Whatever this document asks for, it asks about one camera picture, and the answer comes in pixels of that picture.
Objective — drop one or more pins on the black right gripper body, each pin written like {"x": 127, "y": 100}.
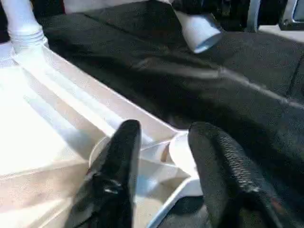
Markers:
{"x": 225, "y": 12}

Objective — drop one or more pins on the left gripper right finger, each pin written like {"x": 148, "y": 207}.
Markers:
{"x": 232, "y": 180}

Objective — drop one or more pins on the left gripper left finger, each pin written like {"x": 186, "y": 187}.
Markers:
{"x": 111, "y": 185}

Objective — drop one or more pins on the white plastic table leg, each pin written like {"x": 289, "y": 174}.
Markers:
{"x": 21, "y": 21}
{"x": 199, "y": 31}

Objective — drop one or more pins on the white plastic table top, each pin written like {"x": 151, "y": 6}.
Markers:
{"x": 47, "y": 123}

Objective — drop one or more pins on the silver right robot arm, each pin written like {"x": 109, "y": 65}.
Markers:
{"x": 280, "y": 14}

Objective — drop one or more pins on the black work mat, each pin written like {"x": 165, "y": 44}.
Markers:
{"x": 190, "y": 85}

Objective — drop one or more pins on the white flat sheet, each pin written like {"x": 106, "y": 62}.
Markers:
{"x": 109, "y": 4}

